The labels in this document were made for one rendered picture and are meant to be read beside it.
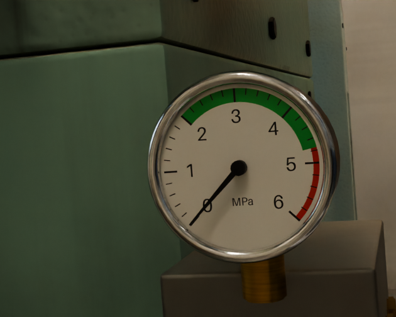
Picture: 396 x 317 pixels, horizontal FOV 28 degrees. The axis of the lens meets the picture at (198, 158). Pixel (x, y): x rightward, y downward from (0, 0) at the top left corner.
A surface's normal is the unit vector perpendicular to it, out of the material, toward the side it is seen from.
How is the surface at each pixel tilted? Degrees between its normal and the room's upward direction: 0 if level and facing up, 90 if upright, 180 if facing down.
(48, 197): 90
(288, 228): 90
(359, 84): 90
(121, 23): 90
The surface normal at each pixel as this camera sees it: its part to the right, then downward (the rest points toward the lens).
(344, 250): -0.08, -1.00
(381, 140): -0.19, 0.07
